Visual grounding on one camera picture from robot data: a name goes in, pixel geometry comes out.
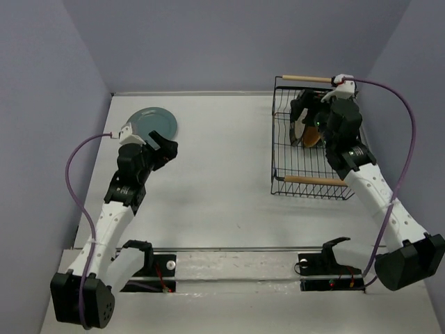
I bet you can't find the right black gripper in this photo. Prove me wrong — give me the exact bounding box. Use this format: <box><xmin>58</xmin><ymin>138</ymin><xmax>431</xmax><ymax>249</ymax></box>
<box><xmin>289</xmin><ymin>88</ymin><xmax>337</xmax><ymax>148</ymax></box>

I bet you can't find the teal ceramic plate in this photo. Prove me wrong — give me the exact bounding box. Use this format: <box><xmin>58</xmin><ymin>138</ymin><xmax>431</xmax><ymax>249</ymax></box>
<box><xmin>127</xmin><ymin>106</ymin><xmax>178</xmax><ymax>141</ymax></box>

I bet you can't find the woven bamboo plate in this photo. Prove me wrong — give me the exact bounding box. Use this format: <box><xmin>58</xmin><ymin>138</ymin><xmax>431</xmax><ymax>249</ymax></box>
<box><xmin>302</xmin><ymin>127</ymin><xmax>321</xmax><ymax>148</ymax></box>

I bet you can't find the black wire dish rack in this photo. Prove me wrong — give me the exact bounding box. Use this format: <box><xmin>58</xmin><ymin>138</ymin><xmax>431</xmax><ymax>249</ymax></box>
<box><xmin>270</xmin><ymin>76</ymin><xmax>354</xmax><ymax>200</ymax></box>

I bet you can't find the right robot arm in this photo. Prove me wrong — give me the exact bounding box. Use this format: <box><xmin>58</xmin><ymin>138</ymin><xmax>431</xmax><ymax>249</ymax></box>
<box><xmin>290</xmin><ymin>89</ymin><xmax>444</xmax><ymax>291</ymax></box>

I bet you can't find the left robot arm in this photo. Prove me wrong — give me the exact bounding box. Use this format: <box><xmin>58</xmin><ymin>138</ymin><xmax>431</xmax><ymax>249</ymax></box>
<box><xmin>50</xmin><ymin>131</ymin><xmax>178</xmax><ymax>331</ymax></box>

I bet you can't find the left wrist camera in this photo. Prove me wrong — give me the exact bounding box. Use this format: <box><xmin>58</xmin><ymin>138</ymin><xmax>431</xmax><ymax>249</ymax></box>
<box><xmin>118</xmin><ymin>122</ymin><xmax>145</xmax><ymax>145</ymax></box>

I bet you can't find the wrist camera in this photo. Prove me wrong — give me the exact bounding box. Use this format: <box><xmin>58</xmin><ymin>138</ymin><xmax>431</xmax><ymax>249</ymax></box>
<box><xmin>118</xmin><ymin>122</ymin><xmax>145</xmax><ymax>145</ymax></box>
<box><xmin>321</xmin><ymin>74</ymin><xmax>357</xmax><ymax>103</ymax></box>

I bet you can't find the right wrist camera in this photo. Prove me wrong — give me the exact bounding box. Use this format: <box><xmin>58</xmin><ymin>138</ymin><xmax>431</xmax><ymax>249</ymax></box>
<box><xmin>321</xmin><ymin>74</ymin><xmax>357</xmax><ymax>103</ymax></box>

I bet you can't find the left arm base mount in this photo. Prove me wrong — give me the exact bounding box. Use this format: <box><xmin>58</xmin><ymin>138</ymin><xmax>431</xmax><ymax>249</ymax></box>
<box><xmin>120</xmin><ymin>253</ymin><xmax>177</xmax><ymax>293</ymax></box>

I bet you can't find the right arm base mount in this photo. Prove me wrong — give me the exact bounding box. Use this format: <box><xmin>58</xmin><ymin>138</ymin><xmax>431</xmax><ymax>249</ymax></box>
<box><xmin>293</xmin><ymin>253</ymin><xmax>366</xmax><ymax>292</ymax></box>

